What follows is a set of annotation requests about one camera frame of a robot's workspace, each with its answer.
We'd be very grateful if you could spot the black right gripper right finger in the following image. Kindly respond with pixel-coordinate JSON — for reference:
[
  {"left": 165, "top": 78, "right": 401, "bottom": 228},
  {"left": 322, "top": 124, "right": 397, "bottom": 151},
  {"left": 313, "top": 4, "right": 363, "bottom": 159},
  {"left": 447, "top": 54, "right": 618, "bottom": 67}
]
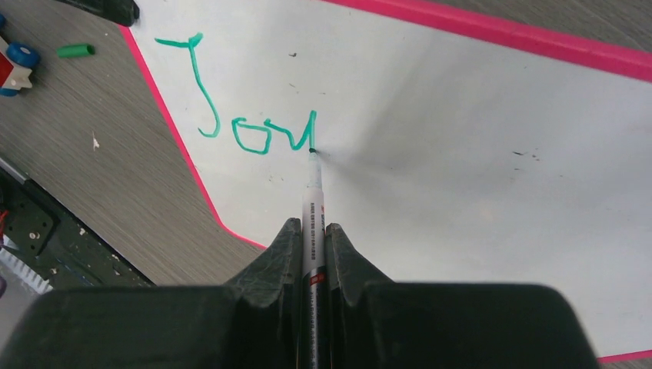
[{"left": 325, "top": 224, "right": 599, "bottom": 368}]

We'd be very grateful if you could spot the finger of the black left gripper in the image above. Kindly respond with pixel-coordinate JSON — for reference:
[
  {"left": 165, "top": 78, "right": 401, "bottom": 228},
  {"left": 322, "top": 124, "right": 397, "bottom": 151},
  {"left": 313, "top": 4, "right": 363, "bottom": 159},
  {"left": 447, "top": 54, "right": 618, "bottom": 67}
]
[{"left": 57, "top": 0, "right": 140, "bottom": 27}]

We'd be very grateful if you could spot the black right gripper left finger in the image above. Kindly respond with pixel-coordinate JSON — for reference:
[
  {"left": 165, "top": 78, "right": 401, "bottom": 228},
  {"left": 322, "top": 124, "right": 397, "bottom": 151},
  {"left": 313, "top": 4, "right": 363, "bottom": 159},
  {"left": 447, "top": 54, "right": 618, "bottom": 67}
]
[{"left": 1, "top": 218, "right": 301, "bottom": 368}]

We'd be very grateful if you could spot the green whiteboard marker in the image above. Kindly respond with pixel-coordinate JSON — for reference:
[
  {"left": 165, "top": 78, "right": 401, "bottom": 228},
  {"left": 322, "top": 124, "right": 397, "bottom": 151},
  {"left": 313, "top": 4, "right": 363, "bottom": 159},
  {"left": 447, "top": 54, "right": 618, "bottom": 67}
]
[{"left": 298, "top": 148, "right": 331, "bottom": 368}]

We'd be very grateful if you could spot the green marker cap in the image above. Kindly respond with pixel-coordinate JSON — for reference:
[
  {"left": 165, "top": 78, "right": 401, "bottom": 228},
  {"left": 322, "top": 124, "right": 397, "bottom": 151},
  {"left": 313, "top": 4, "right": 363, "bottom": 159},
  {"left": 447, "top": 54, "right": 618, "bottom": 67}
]
[{"left": 56, "top": 44, "right": 95, "bottom": 58}]

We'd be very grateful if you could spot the pink framed whiteboard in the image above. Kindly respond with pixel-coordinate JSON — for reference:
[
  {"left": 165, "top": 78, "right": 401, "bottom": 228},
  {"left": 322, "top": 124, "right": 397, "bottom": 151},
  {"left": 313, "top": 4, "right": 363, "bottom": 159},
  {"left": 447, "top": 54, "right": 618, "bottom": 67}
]
[{"left": 122, "top": 1, "right": 651, "bottom": 361}]

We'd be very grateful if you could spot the blue red toy car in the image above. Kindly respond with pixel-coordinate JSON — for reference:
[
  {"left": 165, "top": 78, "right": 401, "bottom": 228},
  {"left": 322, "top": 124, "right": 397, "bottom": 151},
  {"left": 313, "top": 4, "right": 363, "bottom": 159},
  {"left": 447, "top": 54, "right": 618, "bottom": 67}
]
[{"left": 1, "top": 36, "right": 41, "bottom": 97}]

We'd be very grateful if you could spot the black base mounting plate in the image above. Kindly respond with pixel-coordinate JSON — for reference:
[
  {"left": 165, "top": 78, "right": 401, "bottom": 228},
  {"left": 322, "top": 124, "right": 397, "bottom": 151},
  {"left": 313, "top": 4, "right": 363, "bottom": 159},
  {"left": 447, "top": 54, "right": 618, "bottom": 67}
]
[{"left": 1, "top": 161, "right": 153, "bottom": 293}]

